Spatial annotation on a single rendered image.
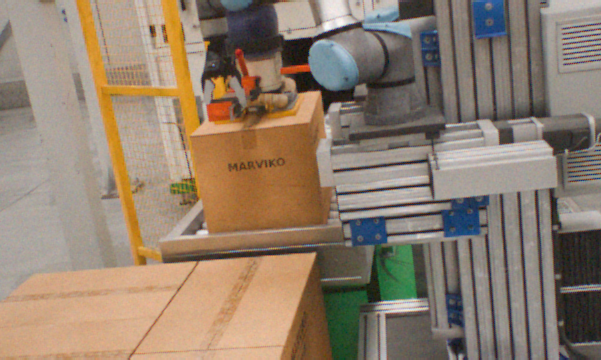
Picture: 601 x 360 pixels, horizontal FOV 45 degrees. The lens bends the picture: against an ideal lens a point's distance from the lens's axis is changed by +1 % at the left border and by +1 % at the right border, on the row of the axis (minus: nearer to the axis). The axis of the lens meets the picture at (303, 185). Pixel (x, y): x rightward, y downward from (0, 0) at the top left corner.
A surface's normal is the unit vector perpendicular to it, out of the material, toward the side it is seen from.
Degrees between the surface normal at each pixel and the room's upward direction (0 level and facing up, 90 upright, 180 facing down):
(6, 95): 90
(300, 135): 90
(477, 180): 90
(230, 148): 90
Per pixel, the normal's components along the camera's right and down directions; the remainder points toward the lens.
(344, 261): -0.15, 0.29
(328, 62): -0.70, 0.41
